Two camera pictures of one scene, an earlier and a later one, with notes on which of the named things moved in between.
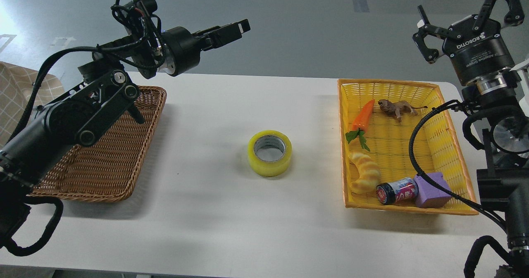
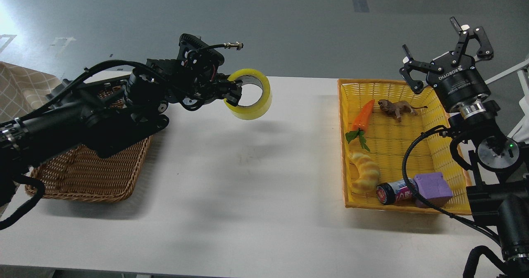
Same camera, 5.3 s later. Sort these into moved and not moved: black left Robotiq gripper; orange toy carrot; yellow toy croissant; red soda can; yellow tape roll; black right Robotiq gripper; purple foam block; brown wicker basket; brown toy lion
Moved: yellow tape roll; black left Robotiq gripper; black right Robotiq gripper
Not moved: red soda can; orange toy carrot; purple foam block; brown toy lion; yellow toy croissant; brown wicker basket
